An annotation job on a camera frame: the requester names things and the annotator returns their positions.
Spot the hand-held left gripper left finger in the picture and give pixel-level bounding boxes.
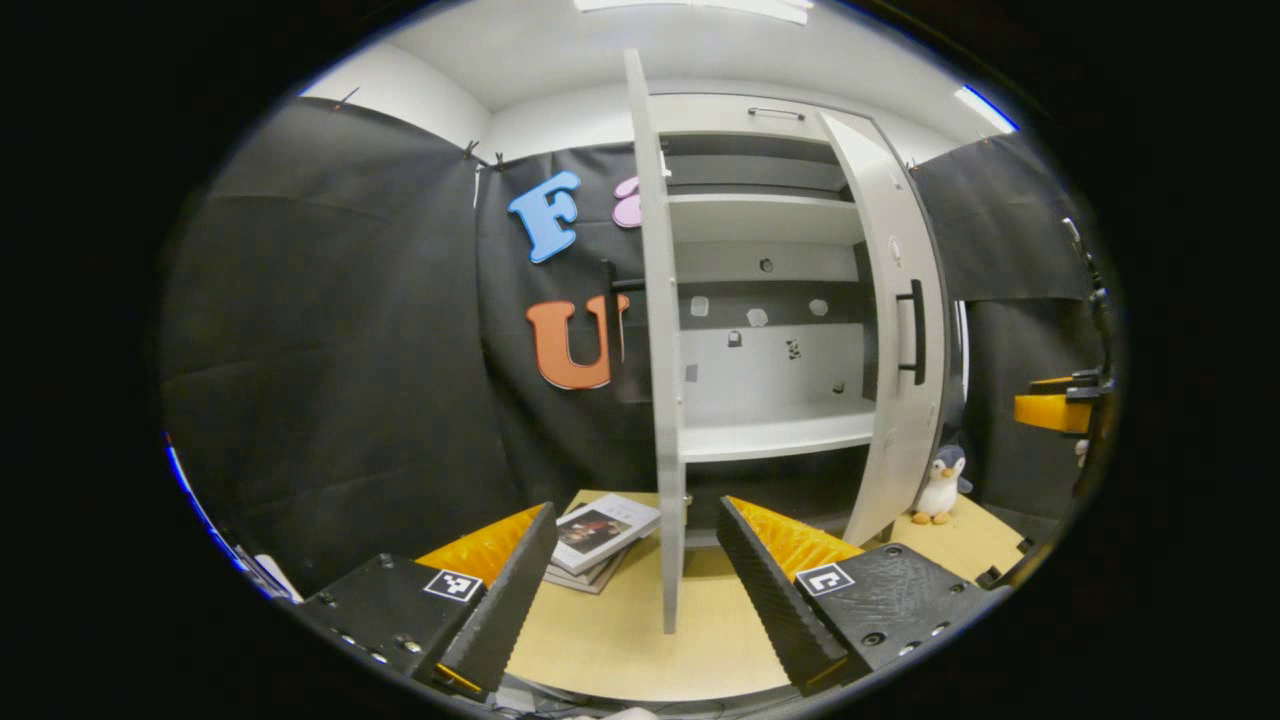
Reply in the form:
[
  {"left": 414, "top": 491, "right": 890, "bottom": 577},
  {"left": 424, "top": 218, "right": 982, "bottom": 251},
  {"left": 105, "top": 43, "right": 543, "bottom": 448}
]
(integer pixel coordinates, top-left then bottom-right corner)
[{"left": 290, "top": 502, "right": 559, "bottom": 703}]

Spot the penguin plush toy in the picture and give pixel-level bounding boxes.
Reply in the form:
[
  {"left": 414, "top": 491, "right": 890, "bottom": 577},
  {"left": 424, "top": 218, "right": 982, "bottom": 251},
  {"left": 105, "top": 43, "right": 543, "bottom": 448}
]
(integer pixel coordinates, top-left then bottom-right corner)
[{"left": 911, "top": 445, "right": 974, "bottom": 527}]

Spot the ceiling light panel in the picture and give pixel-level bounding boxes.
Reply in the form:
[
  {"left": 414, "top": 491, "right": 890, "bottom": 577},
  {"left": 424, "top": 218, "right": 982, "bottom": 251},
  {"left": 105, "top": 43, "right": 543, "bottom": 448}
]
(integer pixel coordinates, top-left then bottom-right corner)
[{"left": 953, "top": 85, "right": 1020, "bottom": 134}]

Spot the black door handle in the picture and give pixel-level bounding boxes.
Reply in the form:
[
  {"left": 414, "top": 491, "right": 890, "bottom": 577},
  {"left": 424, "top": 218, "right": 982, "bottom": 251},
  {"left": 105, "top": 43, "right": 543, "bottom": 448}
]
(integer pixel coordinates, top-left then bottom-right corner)
[{"left": 896, "top": 279, "right": 928, "bottom": 387}]

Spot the white and grey cabinet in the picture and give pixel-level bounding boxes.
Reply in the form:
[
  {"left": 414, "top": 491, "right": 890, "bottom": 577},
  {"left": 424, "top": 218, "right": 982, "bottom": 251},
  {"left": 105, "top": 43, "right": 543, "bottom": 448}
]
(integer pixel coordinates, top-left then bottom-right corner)
[{"left": 640, "top": 92, "right": 963, "bottom": 553}]

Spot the white cabinet door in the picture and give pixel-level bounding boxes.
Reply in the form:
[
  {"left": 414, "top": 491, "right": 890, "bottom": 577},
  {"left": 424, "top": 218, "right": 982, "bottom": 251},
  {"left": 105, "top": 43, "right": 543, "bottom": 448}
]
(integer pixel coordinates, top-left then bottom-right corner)
[
  {"left": 622, "top": 50, "right": 690, "bottom": 636},
  {"left": 818, "top": 110, "right": 953, "bottom": 547}
]

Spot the black backdrop cloth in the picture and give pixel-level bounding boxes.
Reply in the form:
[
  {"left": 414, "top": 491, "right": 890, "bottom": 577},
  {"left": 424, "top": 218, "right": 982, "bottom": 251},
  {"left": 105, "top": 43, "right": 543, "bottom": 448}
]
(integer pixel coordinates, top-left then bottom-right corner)
[{"left": 160, "top": 95, "right": 1113, "bottom": 601}]

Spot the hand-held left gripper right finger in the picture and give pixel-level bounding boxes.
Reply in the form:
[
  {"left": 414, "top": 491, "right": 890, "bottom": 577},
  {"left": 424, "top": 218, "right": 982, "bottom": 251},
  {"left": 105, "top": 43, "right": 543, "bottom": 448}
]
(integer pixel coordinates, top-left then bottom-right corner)
[{"left": 716, "top": 495, "right": 1011, "bottom": 698}]

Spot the white book with photo cover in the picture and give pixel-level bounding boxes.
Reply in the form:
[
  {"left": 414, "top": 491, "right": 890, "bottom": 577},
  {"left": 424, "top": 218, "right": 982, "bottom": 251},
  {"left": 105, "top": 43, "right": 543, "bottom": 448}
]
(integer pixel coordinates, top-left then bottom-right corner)
[{"left": 550, "top": 493, "right": 662, "bottom": 577}]

